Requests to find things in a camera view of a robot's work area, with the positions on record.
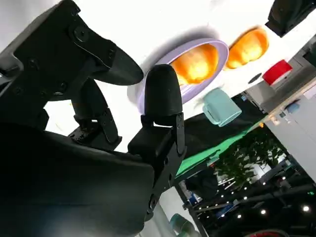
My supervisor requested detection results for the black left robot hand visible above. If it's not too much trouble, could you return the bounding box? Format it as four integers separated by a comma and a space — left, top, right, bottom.
264, 0, 316, 38

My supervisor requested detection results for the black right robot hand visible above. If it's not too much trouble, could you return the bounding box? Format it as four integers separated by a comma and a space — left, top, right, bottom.
0, 0, 187, 237

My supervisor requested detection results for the orange white toy bread roll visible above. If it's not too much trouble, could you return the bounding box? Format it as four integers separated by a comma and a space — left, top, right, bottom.
225, 26, 270, 70
170, 43, 219, 85

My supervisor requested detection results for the red round object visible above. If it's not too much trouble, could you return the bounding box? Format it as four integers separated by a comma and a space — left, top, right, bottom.
262, 59, 292, 86

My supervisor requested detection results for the black table grommet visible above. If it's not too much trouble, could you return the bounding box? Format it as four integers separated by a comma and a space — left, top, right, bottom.
247, 73, 263, 84

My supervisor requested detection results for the pale green mug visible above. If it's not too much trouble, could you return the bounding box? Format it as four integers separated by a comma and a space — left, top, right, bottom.
201, 87, 242, 128

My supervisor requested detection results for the lilac plate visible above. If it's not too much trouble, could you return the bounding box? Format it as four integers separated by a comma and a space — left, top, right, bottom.
134, 38, 230, 114

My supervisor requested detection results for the teal round container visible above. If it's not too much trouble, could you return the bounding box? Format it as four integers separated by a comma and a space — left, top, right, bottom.
169, 213, 198, 237

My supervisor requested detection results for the black cloth backdrop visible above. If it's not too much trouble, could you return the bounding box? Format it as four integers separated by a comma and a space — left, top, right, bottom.
182, 93, 265, 158

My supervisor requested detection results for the green leafy plant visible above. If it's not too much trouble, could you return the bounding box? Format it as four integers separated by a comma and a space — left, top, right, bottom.
214, 130, 287, 191

